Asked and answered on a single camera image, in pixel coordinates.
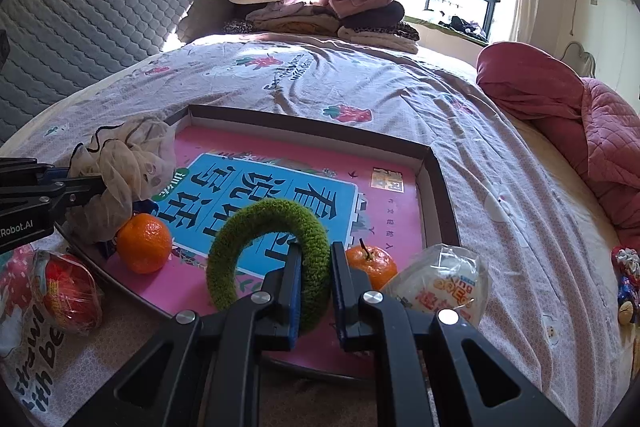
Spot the pink blue children's book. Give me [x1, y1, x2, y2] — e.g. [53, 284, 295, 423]
[99, 119, 433, 316]

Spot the grey quilted headboard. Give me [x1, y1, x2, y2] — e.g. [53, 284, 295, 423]
[1, 0, 232, 141]

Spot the green fuzzy ring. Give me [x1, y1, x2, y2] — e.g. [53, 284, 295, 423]
[205, 197, 332, 335]

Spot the blue snack packet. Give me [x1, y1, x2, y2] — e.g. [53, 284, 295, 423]
[132, 199, 158, 215]

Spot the cream mesh drawstring bag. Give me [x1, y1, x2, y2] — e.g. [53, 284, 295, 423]
[67, 117, 176, 244]

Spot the pink strawberry print bedsheet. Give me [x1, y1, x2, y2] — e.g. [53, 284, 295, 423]
[1, 34, 632, 426]

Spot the shallow grey cardboard box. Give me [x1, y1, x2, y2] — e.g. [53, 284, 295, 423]
[54, 104, 461, 382]

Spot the pink quilted comforter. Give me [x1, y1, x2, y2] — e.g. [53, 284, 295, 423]
[476, 42, 640, 249]

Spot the small colourful toy figure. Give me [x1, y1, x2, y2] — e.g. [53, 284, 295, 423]
[611, 246, 639, 325]

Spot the pile of folded clothes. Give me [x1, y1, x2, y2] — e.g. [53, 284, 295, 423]
[228, 0, 420, 54]

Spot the round blue red snack bag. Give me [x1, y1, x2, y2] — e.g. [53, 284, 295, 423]
[29, 249, 103, 335]

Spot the orange mandarin with stem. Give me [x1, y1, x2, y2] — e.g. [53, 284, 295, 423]
[346, 239, 398, 291]

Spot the red white snack bag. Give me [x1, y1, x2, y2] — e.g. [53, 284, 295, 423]
[382, 243, 490, 326]

